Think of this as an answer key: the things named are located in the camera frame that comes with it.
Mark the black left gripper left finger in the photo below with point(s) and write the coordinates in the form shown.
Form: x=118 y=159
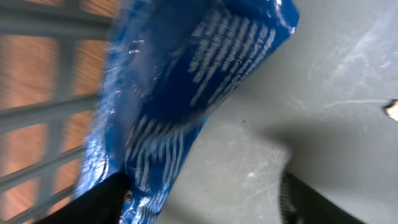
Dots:
x=102 y=204

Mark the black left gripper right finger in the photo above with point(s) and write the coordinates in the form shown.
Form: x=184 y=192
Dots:
x=300 y=204

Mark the blue snack packet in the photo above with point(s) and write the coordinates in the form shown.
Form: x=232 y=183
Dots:
x=169 y=65

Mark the grey plastic mesh basket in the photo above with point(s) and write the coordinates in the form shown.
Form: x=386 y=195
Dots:
x=322 y=107

